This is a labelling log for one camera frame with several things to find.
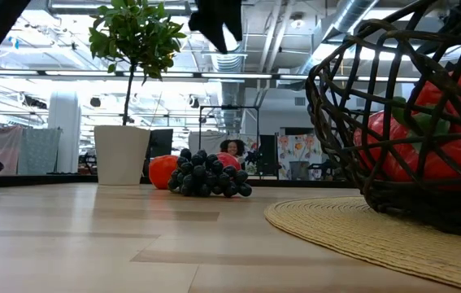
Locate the white round column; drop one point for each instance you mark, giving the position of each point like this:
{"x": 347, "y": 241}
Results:
{"x": 64, "y": 110}

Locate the black background monitor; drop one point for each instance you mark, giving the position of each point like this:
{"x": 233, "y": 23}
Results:
{"x": 161, "y": 142}

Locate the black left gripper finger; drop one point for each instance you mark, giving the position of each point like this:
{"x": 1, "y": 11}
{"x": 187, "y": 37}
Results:
{"x": 210, "y": 20}
{"x": 235, "y": 18}

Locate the round yellow woven placemat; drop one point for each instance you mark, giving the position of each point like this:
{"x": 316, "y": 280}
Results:
{"x": 356, "y": 240}

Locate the silver corrugated ceiling duct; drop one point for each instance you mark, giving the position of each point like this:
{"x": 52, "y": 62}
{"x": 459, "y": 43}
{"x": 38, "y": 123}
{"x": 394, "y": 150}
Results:
{"x": 230, "y": 65}

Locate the green plant in white pot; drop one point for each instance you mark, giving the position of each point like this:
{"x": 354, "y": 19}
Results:
{"x": 121, "y": 158}

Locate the black metal rack frame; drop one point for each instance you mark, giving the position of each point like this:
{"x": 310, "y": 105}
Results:
{"x": 230, "y": 107}

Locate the grey bin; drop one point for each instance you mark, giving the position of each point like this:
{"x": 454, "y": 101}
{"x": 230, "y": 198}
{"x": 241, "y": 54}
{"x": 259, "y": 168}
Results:
{"x": 300, "y": 171}

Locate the person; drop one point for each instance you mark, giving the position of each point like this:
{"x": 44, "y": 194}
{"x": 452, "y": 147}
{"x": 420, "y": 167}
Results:
{"x": 234, "y": 148}

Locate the teal hanging cloth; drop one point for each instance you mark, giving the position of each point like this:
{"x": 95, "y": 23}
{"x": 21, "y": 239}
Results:
{"x": 39, "y": 150}

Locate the white hanging cloth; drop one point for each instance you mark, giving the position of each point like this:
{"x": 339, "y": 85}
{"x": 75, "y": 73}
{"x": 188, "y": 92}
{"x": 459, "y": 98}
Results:
{"x": 207, "y": 140}

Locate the orange-red tomato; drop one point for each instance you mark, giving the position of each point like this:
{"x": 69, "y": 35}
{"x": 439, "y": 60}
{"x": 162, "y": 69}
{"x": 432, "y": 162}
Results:
{"x": 161, "y": 173}

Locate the floral print panel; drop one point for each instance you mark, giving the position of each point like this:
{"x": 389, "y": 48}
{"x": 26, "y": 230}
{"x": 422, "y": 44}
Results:
{"x": 295, "y": 146}

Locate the silver spiral ceiling duct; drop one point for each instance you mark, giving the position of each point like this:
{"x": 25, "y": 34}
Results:
{"x": 348, "y": 16}

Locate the black upright panel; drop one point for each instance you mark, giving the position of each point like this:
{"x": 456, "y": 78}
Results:
{"x": 268, "y": 154}

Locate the red apple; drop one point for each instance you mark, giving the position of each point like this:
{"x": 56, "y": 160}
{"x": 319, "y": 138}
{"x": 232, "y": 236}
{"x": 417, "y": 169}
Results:
{"x": 230, "y": 160}

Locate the dark woven wicker basket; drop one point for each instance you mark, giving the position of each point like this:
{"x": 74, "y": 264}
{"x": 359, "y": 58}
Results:
{"x": 397, "y": 203}

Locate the dark purple grape bunch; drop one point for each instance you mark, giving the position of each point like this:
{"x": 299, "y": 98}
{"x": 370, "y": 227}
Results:
{"x": 201, "y": 179}

